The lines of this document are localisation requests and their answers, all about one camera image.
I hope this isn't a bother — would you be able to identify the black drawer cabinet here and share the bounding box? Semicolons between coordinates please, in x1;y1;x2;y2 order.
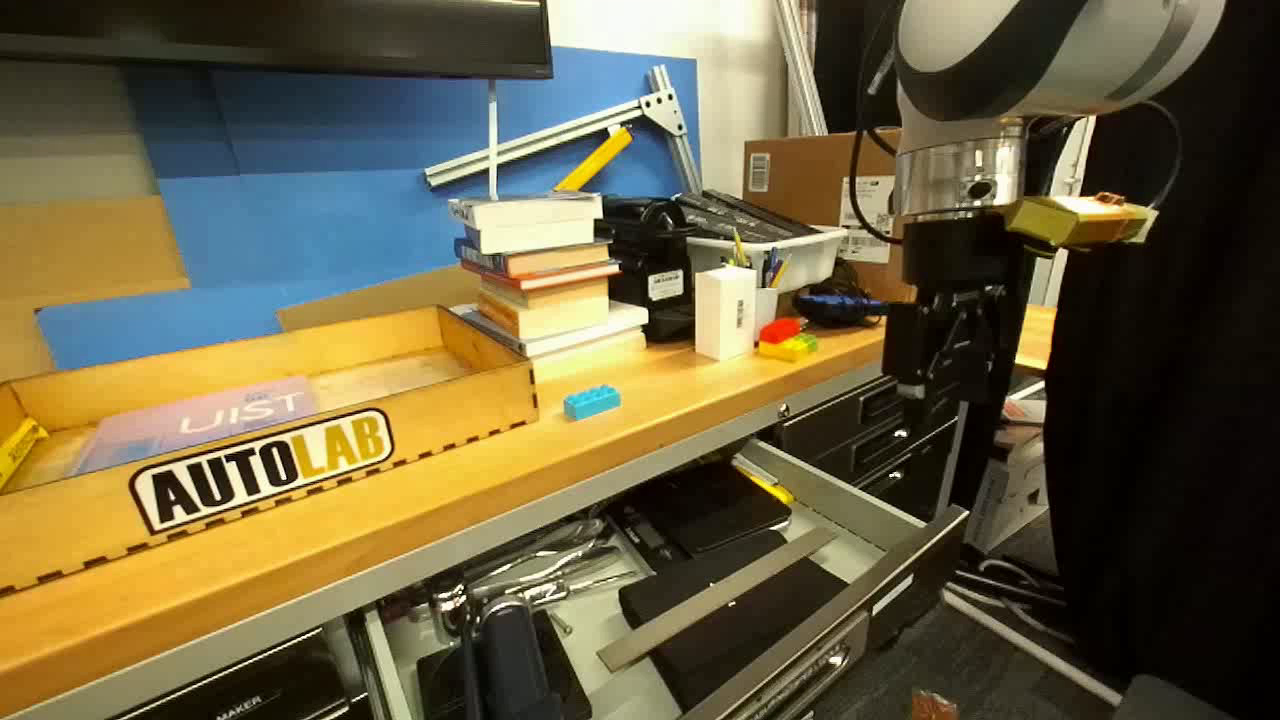
772;372;963;524

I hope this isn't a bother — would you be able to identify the yellow handled tool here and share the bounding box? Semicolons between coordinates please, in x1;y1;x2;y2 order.
732;457;797;507

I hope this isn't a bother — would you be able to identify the black curtain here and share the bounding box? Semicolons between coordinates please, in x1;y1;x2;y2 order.
1042;0;1280;720

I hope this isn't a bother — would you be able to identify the blue toy block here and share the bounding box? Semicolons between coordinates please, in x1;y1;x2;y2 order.
563;385;622;422

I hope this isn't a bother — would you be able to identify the large black case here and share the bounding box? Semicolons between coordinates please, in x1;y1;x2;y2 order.
617;529;852;712

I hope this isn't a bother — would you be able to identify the white box on floor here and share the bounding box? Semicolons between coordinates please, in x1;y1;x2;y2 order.
963;398;1049;554

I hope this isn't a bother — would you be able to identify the small black case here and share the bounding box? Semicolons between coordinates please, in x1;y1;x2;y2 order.
638;461;794;558

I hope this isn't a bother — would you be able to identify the heap of metal tools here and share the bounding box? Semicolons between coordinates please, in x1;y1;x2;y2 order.
428;514;643;626

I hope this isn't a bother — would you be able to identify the yellow and green toy block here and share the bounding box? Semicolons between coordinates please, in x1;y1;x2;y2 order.
757;333;820;364

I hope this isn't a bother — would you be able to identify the grey metal bar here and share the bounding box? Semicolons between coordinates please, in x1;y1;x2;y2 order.
596;526;840;674

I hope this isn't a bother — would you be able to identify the monitor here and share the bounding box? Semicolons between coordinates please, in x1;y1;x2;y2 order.
0;0;555;82

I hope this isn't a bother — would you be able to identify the yellow bar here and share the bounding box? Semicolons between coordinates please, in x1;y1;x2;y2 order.
554;126;635;194

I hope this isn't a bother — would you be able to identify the wooden tray with label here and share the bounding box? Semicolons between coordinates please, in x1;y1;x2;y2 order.
0;304;540;598

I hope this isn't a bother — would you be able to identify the dark blue handled tool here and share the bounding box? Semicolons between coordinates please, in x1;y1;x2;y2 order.
476;597;563;720

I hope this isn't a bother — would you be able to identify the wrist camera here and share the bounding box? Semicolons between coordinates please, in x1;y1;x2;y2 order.
1003;192;1159;252

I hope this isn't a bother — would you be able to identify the white bin with keyboard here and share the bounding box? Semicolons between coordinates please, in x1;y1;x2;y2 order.
676;189;850;294

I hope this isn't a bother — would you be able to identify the drawer handle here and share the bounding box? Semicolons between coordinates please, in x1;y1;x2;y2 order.
738;643;854;720

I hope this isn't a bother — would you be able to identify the aluminium frame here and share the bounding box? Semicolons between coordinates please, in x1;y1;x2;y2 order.
424;64;703;198

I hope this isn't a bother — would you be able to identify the stack of books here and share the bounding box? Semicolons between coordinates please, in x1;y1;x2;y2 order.
447;191;651;362

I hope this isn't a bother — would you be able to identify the black box with label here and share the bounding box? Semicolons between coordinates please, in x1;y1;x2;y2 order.
598;196;698;343

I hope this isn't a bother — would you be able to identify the white cup of pens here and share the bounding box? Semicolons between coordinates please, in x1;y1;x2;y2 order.
730;228;794;336

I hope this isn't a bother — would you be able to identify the cardboard box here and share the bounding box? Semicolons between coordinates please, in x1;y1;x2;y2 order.
742;129;917;304

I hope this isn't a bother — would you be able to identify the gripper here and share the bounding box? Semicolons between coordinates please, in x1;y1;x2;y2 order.
883;214;1037;404

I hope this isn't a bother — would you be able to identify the blue and black tool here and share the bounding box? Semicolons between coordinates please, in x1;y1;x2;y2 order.
794;288;890;328

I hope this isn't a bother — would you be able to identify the black closed drawer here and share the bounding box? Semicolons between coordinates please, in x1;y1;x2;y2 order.
108;628;353;720

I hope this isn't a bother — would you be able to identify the blue foam board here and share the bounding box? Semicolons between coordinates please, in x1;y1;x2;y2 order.
34;46;701;372

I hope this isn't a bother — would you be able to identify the brown cardboard sheet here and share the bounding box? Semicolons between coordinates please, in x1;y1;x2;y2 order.
0;194;192;383

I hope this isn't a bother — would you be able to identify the bundle of aluminium bars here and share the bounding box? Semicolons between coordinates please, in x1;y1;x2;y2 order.
774;0;830;138

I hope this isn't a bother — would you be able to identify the yellow packet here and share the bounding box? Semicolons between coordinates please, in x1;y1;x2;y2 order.
0;417;49;492

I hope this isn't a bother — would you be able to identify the pink booklet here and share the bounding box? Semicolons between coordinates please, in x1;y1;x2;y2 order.
72;375;321;477

